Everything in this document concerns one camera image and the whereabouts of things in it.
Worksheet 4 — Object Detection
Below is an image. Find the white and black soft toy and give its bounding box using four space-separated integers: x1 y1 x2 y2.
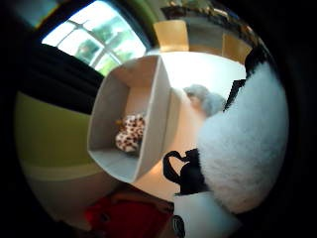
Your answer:
197 43 290 214

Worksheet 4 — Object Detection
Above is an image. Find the the person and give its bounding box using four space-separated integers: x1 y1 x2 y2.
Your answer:
83 186 176 238

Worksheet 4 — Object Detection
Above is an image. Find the brown spotted giraffe soft toy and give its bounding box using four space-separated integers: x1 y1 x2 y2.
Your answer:
114 113 147 154

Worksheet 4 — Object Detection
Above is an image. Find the grey soft toy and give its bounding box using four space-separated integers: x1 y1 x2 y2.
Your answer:
182 83 227 118

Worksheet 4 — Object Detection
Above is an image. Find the white open cardboard box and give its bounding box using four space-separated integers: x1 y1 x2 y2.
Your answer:
86 55 182 184

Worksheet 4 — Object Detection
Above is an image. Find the light wooden chair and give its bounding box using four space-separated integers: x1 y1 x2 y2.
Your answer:
221 33 254 65
153 19 190 54

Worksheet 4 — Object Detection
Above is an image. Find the black curtain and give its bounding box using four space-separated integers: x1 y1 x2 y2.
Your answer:
19 42 105 115

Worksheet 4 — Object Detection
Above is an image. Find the large paned window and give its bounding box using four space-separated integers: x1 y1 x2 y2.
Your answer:
41 0 148 77

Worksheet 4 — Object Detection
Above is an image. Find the dark wall shelf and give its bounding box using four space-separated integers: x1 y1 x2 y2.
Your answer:
160 2 256 37

